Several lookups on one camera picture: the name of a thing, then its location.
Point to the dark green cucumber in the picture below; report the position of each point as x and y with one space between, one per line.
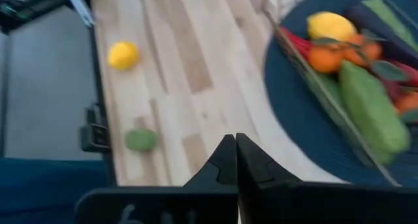
326 87

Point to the yellow lemon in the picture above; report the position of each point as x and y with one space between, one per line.
330 26
122 55

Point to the light green cucumber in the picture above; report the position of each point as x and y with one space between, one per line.
372 113
388 16

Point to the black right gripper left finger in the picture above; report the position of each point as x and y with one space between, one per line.
218 171

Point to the dark red pepper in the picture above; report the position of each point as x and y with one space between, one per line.
408 74

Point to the black aluminium table frame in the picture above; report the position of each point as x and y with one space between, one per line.
100 87

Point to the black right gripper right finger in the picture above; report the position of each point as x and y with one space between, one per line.
258 168

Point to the tangerine sprig with leaves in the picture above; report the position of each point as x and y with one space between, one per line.
326 59
406 102

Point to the bright red pepper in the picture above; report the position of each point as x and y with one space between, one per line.
295 42

